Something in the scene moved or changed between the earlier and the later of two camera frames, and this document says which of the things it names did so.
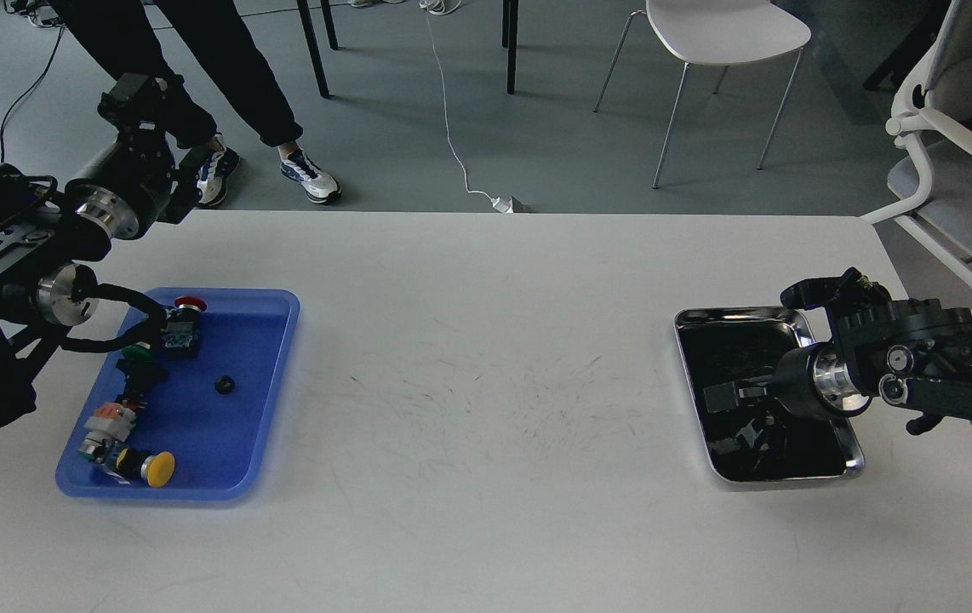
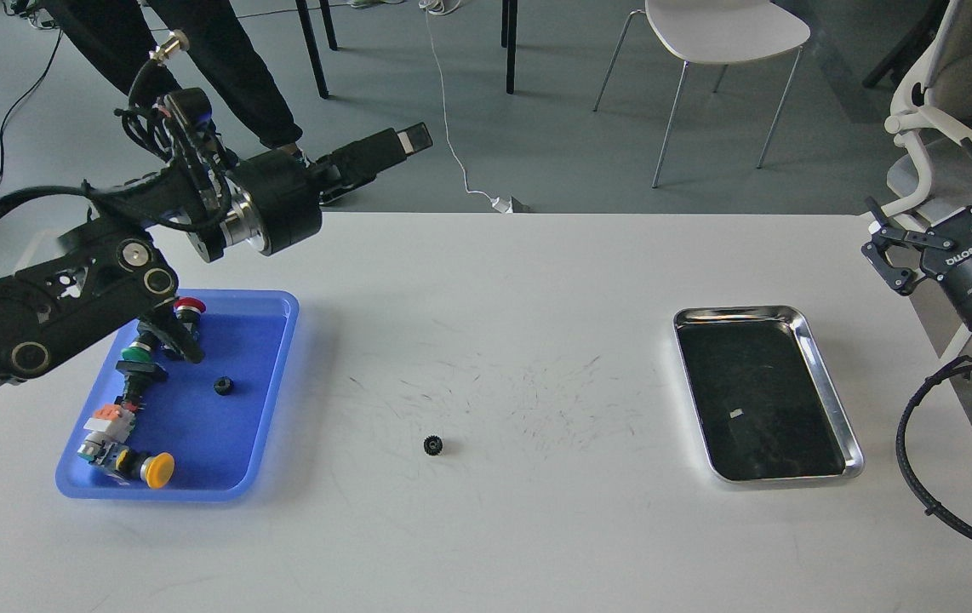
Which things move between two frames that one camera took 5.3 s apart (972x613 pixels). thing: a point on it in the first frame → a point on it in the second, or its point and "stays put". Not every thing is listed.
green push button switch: (140, 352) stays put
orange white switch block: (110, 421) stays put
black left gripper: (140, 179) → (276, 202)
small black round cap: (225, 385) stays put
